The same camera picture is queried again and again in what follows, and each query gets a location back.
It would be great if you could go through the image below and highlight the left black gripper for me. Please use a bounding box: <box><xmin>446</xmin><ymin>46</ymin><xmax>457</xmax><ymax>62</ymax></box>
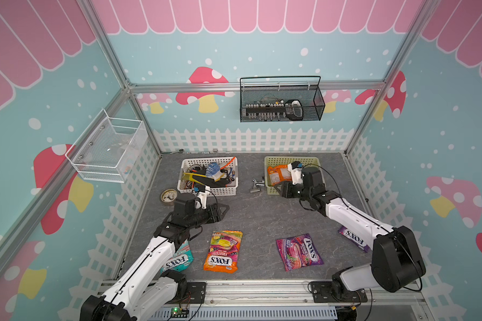
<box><xmin>187</xmin><ymin>202</ymin><xmax>230</xmax><ymax>229</ymax></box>

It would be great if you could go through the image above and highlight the orange white candy bag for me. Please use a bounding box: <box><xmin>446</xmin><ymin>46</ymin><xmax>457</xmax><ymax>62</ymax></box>
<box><xmin>266</xmin><ymin>165</ymin><xmax>293</xmax><ymax>187</ymax></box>

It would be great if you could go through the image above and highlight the orange Fox's fruits bag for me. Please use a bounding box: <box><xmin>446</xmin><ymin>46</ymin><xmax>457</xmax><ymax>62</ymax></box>
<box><xmin>203</xmin><ymin>230</ymin><xmax>243</xmax><ymax>274</ymax></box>

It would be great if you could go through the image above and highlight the teal Fox's mint bag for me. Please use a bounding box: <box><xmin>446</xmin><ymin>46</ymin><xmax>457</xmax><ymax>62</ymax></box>
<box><xmin>160</xmin><ymin>240</ymin><xmax>194</xmax><ymax>273</ymax></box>

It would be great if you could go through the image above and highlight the purple Fox's berries bag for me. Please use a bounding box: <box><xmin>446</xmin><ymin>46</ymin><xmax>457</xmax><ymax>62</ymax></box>
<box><xmin>276</xmin><ymin>234</ymin><xmax>324</xmax><ymax>272</ymax></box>

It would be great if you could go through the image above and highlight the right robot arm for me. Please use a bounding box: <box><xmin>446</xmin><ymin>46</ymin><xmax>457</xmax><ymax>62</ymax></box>
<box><xmin>275</xmin><ymin>161</ymin><xmax>426</xmax><ymax>300</ymax></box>

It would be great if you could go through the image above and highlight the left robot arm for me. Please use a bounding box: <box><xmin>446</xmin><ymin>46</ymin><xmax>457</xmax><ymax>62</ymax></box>
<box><xmin>79</xmin><ymin>192</ymin><xmax>230</xmax><ymax>320</ymax></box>

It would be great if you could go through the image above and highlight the white plastic basket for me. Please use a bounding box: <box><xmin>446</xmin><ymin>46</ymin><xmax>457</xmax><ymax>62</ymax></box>
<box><xmin>178</xmin><ymin>156</ymin><xmax>239</xmax><ymax>197</ymax></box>

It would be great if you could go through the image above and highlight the green plastic basket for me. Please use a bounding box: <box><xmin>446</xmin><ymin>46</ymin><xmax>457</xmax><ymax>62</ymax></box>
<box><xmin>264</xmin><ymin>156</ymin><xmax>321</xmax><ymax>195</ymax></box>

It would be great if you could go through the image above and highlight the yellow black tool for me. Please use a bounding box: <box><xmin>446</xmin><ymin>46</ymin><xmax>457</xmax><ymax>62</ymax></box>
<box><xmin>182</xmin><ymin>173</ymin><xmax>231</xmax><ymax>188</ymax></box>

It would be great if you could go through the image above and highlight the blue white work glove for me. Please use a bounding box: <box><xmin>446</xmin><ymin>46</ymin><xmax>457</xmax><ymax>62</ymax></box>
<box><xmin>206</xmin><ymin>162</ymin><xmax>224</xmax><ymax>181</ymax></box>

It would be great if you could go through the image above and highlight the metal fitting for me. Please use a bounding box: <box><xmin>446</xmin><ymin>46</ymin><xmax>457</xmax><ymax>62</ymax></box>
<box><xmin>250</xmin><ymin>177</ymin><xmax>266</xmax><ymax>193</ymax></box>

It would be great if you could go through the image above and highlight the tape roll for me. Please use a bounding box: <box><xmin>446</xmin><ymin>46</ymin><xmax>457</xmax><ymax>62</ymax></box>
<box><xmin>159</xmin><ymin>189</ymin><xmax>179</xmax><ymax>205</ymax></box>

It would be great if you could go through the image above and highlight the orange tube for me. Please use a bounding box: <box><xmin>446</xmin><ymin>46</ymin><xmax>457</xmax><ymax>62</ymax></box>
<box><xmin>221</xmin><ymin>157</ymin><xmax>236</xmax><ymax>169</ymax></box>

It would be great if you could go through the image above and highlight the small green circuit board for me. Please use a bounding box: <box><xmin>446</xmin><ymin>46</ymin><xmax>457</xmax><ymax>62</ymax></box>
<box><xmin>170</xmin><ymin>307</ymin><xmax>190</xmax><ymax>318</ymax></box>

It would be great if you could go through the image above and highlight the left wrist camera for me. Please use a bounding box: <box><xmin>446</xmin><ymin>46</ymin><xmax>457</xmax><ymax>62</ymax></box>
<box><xmin>194</xmin><ymin>185</ymin><xmax>211</xmax><ymax>209</ymax></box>

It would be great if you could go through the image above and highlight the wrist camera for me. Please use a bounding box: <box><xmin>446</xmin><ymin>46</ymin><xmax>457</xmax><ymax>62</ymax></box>
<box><xmin>194</xmin><ymin>185</ymin><xmax>211</xmax><ymax>209</ymax></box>
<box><xmin>287</xmin><ymin>160</ymin><xmax>303</xmax><ymax>185</ymax></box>

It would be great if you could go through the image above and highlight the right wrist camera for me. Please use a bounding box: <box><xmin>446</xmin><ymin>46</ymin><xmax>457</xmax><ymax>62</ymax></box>
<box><xmin>287</xmin><ymin>160</ymin><xmax>303</xmax><ymax>185</ymax></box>

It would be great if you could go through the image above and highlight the purple Fox's bag near wall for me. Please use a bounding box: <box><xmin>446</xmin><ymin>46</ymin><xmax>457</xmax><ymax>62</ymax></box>
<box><xmin>338</xmin><ymin>226</ymin><xmax>370</xmax><ymax>253</ymax></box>

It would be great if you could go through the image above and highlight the socket set in wall basket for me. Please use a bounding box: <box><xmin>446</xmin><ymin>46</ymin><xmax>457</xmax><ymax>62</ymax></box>
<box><xmin>240</xmin><ymin>103</ymin><xmax>287</xmax><ymax>122</ymax></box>

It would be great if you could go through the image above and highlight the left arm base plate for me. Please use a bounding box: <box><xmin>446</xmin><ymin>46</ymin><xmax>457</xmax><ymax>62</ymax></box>
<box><xmin>167</xmin><ymin>282</ymin><xmax>207</xmax><ymax>305</ymax></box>

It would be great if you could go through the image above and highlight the black wire wall basket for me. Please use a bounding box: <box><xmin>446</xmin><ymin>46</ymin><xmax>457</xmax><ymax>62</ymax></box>
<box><xmin>239</xmin><ymin>76</ymin><xmax>326</xmax><ymax>123</ymax></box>

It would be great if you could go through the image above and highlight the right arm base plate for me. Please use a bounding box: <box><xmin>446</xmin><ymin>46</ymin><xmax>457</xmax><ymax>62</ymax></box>
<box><xmin>307</xmin><ymin>281</ymin><xmax>368</xmax><ymax>305</ymax></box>

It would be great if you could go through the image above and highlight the white wire wall basket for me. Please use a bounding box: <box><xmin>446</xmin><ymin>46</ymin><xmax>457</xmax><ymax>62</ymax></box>
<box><xmin>66</xmin><ymin>110</ymin><xmax>148</xmax><ymax>183</ymax></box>

